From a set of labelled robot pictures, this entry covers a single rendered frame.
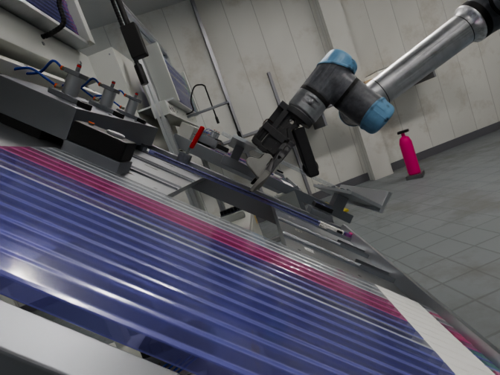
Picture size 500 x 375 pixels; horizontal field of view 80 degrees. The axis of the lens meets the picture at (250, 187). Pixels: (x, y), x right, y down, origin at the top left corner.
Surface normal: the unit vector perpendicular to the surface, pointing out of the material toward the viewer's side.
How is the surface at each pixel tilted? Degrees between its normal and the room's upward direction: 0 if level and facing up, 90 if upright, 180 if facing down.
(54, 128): 90
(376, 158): 90
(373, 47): 90
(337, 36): 90
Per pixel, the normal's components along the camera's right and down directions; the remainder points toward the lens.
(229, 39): 0.13, 0.07
